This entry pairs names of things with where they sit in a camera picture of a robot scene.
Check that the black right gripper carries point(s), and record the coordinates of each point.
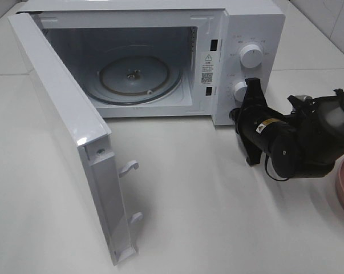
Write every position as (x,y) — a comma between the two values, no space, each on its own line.
(257,127)

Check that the white microwave door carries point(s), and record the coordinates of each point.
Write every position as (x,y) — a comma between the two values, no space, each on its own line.
(81,134)

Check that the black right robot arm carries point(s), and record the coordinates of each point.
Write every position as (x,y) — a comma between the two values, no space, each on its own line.
(303,144)

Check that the white lower microwave knob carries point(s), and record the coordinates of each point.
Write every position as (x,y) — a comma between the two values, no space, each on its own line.
(239,90)

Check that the white microwave knob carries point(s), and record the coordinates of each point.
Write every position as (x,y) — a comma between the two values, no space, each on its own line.
(250,55)
(239,90)

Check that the white upper microwave knob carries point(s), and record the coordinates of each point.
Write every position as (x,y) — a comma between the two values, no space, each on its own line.
(250,55)

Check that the white microwave oven body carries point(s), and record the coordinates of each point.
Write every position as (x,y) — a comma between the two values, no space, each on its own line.
(205,36)

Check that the glass microwave turntable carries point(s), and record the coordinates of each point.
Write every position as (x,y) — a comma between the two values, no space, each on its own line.
(132,75)

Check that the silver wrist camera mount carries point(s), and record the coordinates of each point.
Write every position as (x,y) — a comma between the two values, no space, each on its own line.
(299,102)

